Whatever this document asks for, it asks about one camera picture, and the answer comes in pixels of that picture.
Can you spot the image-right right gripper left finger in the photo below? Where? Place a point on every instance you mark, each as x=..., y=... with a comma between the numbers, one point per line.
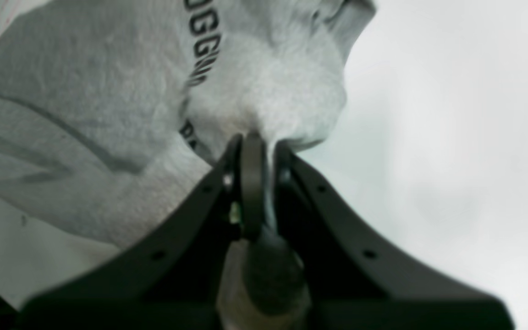
x=170, y=279

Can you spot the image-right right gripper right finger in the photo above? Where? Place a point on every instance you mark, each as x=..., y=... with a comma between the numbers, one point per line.
x=357, y=279

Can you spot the grey t-shirt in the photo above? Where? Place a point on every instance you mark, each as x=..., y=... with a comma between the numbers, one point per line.
x=112, y=110

